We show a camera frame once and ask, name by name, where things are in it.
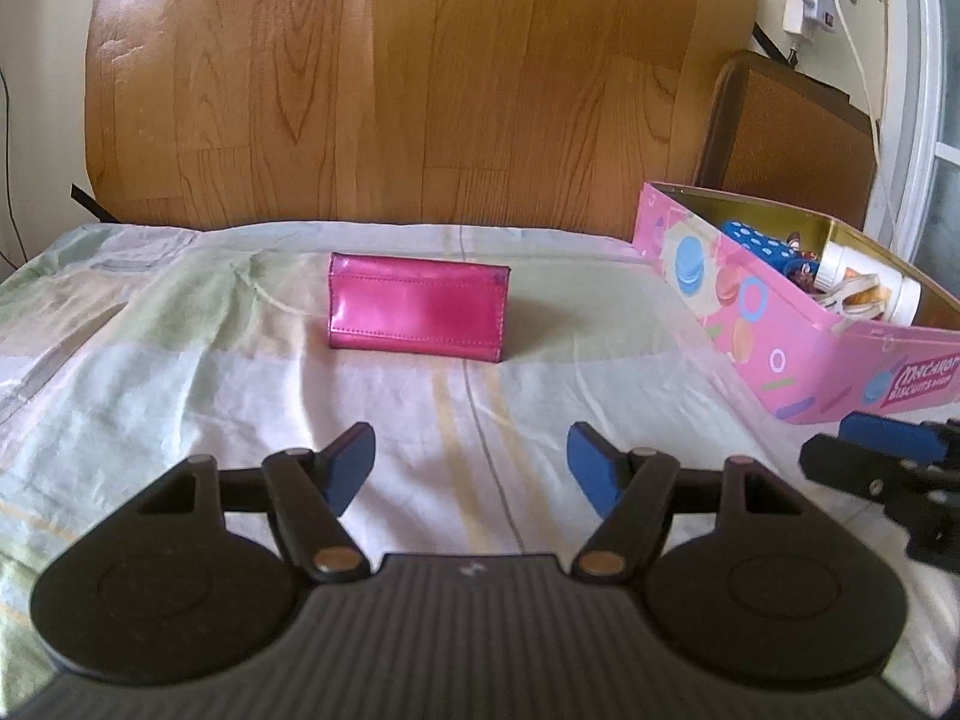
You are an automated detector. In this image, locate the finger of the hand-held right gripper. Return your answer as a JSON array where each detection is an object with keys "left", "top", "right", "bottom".
[
  {"left": 799, "top": 433, "right": 922, "bottom": 509},
  {"left": 838, "top": 412, "right": 960, "bottom": 464}
]

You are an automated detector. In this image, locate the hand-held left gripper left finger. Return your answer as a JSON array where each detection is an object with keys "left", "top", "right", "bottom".
[{"left": 135, "top": 421, "right": 377, "bottom": 582}]

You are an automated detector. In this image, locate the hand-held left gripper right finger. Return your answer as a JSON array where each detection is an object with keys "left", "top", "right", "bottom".
[{"left": 564, "top": 421, "right": 807, "bottom": 582}]

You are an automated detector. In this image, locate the white bottle with orange label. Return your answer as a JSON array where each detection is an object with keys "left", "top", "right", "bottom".
[{"left": 816, "top": 240, "right": 923, "bottom": 329}]

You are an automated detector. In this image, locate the pink biscuit tin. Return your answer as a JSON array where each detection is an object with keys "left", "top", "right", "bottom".
[{"left": 632, "top": 180, "right": 960, "bottom": 430}]

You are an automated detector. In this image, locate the pink glossy wallet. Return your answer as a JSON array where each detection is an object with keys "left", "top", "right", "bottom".
[{"left": 327, "top": 250, "right": 512, "bottom": 365}]

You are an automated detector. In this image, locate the small dark trinket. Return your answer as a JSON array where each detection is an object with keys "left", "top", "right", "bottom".
[{"left": 786, "top": 235, "right": 824, "bottom": 292}]

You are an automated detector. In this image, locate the blue polka dot bow headband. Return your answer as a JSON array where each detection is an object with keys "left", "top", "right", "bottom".
[{"left": 718, "top": 217, "right": 820, "bottom": 284}]

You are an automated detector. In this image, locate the brown chair backrest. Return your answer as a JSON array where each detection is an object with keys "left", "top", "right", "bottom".
[{"left": 692, "top": 49, "right": 880, "bottom": 235}]

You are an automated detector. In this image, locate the black tape strip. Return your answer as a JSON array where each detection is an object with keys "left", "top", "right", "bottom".
[
  {"left": 70, "top": 182, "right": 115, "bottom": 224},
  {"left": 748, "top": 21, "right": 797, "bottom": 66}
]

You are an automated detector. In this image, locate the wooden headboard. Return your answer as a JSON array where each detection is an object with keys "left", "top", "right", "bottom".
[{"left": 84, "top": 0, "right": 762, "bottom": 242}]

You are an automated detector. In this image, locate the white window frame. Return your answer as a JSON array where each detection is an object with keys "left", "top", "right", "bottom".
[{"left": 872, "top": 0, "right": 960, "bottom": 332}]

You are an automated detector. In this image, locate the thin dark wall cable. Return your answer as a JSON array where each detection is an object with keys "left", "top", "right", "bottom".
[{"left": 0, "top": 66, "right": 32, "bottom": 267}]

